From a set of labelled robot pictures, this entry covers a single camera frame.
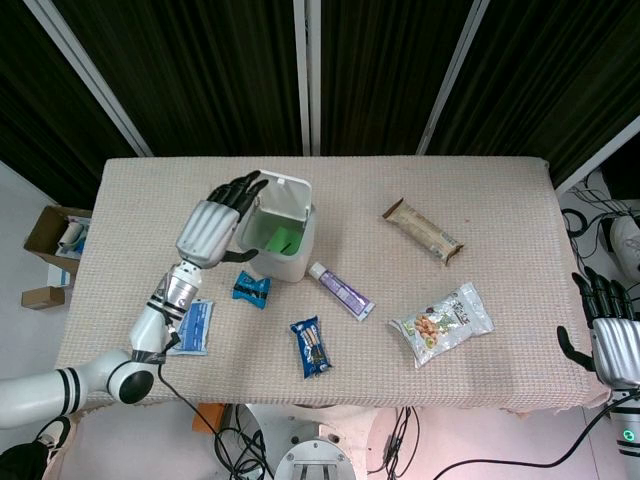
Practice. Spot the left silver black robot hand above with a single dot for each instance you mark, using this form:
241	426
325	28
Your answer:
207	227

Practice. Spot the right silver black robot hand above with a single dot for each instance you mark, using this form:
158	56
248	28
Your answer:
617	352

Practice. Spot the green paper box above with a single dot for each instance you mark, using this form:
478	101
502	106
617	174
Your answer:
280	239

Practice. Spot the white lidded bin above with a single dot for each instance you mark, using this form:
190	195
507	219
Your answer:
285	267

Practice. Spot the white plastic bin lid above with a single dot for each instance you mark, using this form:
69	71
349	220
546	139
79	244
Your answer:
287	192

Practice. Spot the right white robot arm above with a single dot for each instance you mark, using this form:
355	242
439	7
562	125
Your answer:
627	440

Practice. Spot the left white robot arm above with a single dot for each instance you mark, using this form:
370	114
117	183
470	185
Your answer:
145	330

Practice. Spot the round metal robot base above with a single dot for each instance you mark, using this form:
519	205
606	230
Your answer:
312	452

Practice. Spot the cardboard box with items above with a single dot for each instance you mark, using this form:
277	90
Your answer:
42	230

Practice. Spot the blue candy packet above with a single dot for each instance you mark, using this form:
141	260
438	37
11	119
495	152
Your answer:
251	290

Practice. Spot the light blue wipes packet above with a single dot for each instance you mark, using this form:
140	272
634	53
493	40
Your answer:
197	325

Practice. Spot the white sneaker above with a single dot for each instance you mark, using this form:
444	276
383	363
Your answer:
627	245

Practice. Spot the white paper roll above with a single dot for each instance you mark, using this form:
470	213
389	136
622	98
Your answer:
70	236

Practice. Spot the beige woven table cloth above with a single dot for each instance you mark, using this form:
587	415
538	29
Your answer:
350	190

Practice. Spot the purple toothpaste tube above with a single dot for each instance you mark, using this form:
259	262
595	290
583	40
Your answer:
342	292

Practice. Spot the dark green curtain panel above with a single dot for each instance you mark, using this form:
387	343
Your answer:
550	75
200	75
45	100
390	75

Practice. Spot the blue white flat carton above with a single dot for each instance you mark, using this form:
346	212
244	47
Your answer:
60	276

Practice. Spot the blue cookie packet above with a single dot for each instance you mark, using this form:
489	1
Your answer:
311	347

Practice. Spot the small closed cardboard box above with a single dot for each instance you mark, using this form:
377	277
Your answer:
42	297

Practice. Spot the white peanut snack bag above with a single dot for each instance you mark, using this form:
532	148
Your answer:
440	325

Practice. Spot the orange box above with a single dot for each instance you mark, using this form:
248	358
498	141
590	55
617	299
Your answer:
212	417

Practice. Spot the brown snack bar wrapper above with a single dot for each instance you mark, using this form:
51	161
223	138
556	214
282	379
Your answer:
425	232

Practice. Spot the white black shoe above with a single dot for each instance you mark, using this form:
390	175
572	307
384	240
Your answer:
55	434

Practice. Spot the black trouser leg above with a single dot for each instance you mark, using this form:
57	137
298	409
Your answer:
22	462

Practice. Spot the white partition frame post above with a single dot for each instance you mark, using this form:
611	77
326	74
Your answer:
90	75
306	75
600	152
452	80

